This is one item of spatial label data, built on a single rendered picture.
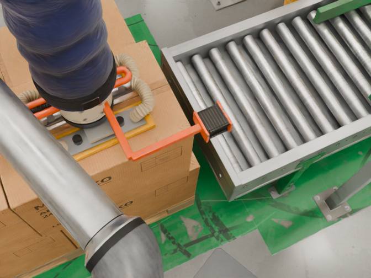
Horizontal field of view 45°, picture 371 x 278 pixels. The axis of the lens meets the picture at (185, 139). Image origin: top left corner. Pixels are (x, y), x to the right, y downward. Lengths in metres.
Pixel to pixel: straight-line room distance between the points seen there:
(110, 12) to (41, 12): 1.31
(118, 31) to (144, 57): 0.60
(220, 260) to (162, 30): 1.69
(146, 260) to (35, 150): 0.25
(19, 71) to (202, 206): 1.09
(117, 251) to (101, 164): 0.74
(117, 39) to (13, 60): 0.47
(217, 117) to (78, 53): 0.45
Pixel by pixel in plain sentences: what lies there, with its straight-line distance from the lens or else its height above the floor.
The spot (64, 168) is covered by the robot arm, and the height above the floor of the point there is 1.56.
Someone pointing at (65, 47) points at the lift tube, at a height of 1.43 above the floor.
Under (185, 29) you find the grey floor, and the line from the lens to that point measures 2.86.
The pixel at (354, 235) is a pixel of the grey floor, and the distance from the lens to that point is 2.49.
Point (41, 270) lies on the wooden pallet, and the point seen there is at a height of 0.02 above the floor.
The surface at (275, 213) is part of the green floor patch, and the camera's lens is 2.39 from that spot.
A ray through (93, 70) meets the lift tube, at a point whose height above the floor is 1.30.
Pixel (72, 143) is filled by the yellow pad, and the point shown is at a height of 0.97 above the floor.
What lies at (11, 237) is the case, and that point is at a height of 0.68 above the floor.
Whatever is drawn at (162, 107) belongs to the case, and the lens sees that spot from 1.48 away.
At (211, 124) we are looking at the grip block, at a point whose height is 1.10.
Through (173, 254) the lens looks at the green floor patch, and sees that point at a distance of 2.28.
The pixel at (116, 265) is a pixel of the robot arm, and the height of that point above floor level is 1.57.
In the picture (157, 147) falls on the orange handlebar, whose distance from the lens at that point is 1.26.
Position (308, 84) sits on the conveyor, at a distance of 2.16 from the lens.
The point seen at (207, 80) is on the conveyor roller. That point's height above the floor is 0.55.
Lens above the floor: 2.25
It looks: 65 degrees down
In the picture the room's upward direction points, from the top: 6 degrees clockwise
